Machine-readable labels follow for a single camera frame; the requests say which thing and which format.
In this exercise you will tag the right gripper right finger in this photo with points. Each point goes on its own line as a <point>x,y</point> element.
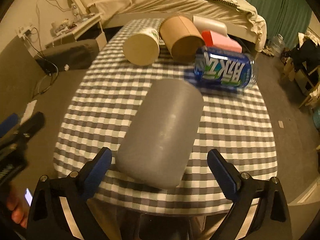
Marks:
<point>271,219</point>

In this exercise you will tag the pink red carton box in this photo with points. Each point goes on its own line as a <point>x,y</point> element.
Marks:
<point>217,40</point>

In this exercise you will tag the brown cardboard cup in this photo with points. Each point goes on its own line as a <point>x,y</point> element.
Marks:
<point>181,38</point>

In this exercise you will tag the large clear water jug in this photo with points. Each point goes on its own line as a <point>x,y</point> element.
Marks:
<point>277,45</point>

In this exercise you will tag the white paper on sofa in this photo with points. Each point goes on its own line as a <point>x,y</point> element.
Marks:
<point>28,111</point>

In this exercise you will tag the white cylindrical cup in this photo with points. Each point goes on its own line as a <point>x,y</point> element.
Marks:
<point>202,23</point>

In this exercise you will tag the floral white paper cup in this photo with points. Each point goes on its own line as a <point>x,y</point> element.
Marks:
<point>142,48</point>

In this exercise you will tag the chair piled with clothes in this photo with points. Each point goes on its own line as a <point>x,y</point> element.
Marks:
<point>303,61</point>

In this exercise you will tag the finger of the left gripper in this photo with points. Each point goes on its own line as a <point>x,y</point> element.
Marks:
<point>31,126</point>
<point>8,124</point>

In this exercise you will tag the white nightstand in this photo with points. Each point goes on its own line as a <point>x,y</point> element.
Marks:
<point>89,28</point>

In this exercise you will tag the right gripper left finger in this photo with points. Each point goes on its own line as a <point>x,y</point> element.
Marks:
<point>46,219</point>

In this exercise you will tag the grey plastic cup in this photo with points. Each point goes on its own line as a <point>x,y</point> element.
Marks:
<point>160,138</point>

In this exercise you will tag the white wall power strip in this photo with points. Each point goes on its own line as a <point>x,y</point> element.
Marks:
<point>24,31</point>

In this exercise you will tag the green curtain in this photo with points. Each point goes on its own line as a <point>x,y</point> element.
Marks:
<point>284,17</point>

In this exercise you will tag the person's left hand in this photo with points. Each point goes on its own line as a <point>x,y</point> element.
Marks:
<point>19,214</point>

